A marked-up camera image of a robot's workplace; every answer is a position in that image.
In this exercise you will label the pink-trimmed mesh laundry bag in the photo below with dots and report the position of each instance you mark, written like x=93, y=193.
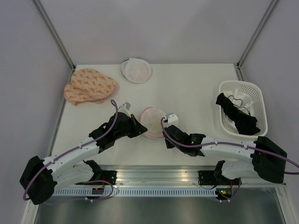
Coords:
x=150, y=118

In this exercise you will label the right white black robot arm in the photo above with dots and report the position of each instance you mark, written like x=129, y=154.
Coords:
x=261, y=157

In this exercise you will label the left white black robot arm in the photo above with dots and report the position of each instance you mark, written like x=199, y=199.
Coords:
x=43, y=176

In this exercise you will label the black garment in basket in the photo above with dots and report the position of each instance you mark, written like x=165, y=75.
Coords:
x=244, y=123

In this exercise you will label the aluminium mounting rail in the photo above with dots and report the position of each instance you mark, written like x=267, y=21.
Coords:
x=156, y=176

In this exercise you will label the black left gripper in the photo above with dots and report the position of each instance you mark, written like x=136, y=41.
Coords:
x=138, y=129

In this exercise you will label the aluminium frame post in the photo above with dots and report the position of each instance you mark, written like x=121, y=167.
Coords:
x=262, y=23
x=48, y=23

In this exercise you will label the white mesh laundry bag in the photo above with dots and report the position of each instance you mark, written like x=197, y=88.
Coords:
x=136, y=70

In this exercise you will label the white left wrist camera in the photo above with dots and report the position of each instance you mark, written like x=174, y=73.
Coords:
x=125, y=108

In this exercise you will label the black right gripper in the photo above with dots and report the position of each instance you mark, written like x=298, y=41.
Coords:
x=168, y=144

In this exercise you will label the white garment in basket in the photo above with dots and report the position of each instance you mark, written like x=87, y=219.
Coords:
x=241, y=100

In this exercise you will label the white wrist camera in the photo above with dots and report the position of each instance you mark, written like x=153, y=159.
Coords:
x=125, y=108
x=170, y=118

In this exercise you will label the white slotted cable duct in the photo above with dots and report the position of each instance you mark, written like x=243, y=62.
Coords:
x=141, y=192

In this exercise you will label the orange floral patterned bra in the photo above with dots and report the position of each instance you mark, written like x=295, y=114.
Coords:
x=89, y=85

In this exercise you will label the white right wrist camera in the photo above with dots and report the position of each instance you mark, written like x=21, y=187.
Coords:
x=170, y=118

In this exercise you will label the left aluminium frame post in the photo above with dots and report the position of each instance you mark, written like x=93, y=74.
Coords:
x=48, y=23

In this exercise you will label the right aluminium frame post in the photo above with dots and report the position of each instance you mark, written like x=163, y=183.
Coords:
x=262, y=23

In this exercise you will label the white perforated plastic basket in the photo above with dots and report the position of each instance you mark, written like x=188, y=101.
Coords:
x=258, y=109

